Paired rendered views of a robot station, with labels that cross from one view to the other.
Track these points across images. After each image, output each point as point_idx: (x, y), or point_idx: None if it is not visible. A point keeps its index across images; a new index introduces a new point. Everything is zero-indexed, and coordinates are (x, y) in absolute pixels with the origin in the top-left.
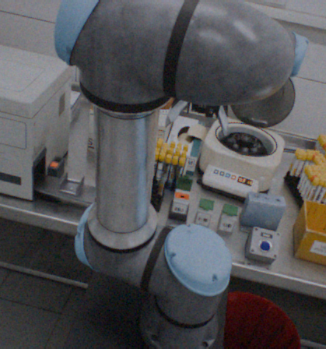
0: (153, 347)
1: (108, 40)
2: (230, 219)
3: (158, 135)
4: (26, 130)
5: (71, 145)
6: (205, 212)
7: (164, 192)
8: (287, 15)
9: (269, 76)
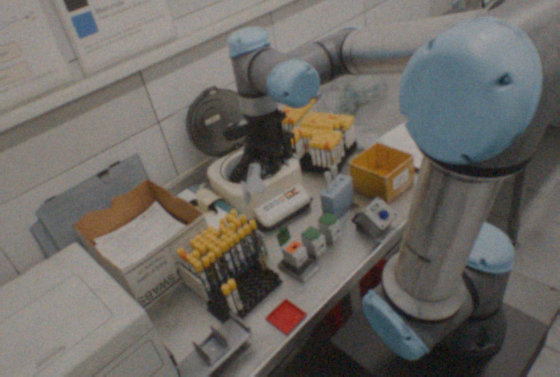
0: (487, 351)
1: (557, 91)
2: (337, 224)
3: (201, 227)
4: (153, 345)
5: None
6: (319, 239)
7: None
8: (189, 42)
9: None
